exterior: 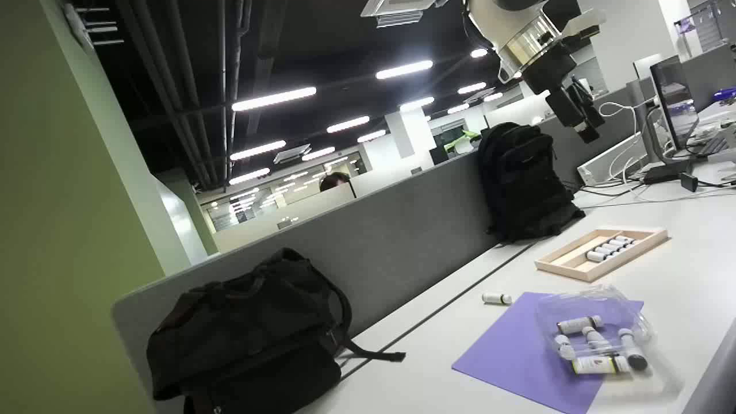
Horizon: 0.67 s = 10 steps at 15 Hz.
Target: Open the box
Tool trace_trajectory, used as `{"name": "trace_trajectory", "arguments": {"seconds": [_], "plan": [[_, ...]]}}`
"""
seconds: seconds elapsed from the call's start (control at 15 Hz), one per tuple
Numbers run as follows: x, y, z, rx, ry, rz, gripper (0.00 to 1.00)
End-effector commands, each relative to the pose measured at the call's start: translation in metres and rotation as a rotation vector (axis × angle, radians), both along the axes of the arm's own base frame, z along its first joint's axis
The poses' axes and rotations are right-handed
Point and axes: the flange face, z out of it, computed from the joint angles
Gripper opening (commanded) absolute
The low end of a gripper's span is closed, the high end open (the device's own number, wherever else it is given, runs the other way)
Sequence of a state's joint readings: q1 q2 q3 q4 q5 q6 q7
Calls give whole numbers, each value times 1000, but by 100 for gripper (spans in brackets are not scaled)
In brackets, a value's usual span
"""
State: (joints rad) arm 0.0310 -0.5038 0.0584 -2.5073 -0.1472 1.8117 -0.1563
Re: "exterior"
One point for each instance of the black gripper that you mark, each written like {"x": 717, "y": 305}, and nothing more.
{"x": 569, "y": 98}

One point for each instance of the grey desk partition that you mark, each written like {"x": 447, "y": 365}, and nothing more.
{"x": 381, "y": 249}

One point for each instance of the white items in tray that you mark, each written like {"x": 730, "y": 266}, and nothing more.
{"x": 607, "y": 249}

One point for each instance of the computer monitor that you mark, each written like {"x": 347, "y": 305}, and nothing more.
{"x": 698, "y": 98}

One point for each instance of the wooden tray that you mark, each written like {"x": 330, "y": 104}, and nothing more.
{"x": 569, "y": 259}

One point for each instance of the clear plastic box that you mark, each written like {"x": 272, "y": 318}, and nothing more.
{"x": 654, "y": 385}

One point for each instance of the black-capped tube in box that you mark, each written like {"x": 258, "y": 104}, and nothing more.
{"x": 630, "y": 349}

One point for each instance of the white tube on table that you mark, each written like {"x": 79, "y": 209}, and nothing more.
{"x": 498, "y": 299}

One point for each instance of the flat white tube in box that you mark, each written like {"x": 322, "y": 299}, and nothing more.
{"x": 600, "y": 365}

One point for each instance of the black backpack far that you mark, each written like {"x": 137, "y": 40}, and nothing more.
{"x": 521, "y": 187}

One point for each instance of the purple mat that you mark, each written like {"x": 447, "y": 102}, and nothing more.
{"x": 519, "y": 349}

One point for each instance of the black device on desk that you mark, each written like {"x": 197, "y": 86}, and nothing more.
{"x": 672, "y": 171}

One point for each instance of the black backpack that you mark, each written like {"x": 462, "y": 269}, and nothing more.
{"x": 521, "y": 187}
{"x": 258, "y": 342}

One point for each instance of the black backpack near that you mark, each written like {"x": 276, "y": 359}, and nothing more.
{"x": 258, "y": 342}

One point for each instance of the small white tube in box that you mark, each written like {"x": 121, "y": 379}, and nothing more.
{"x": 564, "y": 347}

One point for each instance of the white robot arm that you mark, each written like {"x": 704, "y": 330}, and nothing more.
{"x": 530, "y": 44}

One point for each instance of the person's head behind partition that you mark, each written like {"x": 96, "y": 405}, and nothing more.
{"x": 334, "y": 179}

